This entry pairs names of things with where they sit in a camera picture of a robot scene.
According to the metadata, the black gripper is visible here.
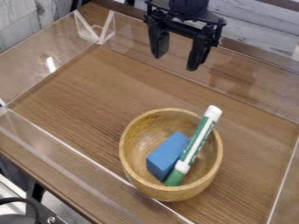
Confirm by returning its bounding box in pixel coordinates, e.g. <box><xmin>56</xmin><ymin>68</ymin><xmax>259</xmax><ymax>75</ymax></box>
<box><xmin>144</xmin><ymin>0</ymin><xmax>227</xmax><ymax>71</ymax></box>

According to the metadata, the black cable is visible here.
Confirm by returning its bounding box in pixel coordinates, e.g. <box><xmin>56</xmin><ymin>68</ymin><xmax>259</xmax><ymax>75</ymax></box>
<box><xmin>0</xmin><ymin>197</ymin><xmax>42</xmax><ymax>224</ymax></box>

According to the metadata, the green and white marker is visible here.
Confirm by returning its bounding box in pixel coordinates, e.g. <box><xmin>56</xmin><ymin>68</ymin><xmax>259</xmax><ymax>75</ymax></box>
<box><xmin>163</xmin><ymin>105</ymin><xmax>222</xmax><ymax>186</ymax></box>

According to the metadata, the brown wooden bowl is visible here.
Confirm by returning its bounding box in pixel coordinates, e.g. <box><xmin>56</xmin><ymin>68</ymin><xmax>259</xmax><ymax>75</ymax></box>
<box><xmin>119</xmin><ymin>108</ymin><xmax>223</xmax><ymax>202</ymax></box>

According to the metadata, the black table frame bracket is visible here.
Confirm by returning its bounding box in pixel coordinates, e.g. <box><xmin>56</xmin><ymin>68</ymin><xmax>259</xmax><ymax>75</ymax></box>
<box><xmin>26</xmin><ymin>182</ymin><xmax>68</xmax><ymax>224</ymax></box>

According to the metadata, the clear acrylic tray wall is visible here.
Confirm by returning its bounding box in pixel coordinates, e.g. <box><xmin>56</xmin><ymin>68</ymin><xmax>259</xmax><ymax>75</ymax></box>
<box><xmin>0</xmin><ymin>4</ymin><xmax>299</xmax><ymax>224</ymax></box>

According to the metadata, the blue rectangular block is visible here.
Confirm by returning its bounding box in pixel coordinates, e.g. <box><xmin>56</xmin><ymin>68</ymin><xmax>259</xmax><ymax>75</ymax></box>
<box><xmin>146</xmin><ymin>131</ymin><xmax>190</xmax><ymax>182</ymax></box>

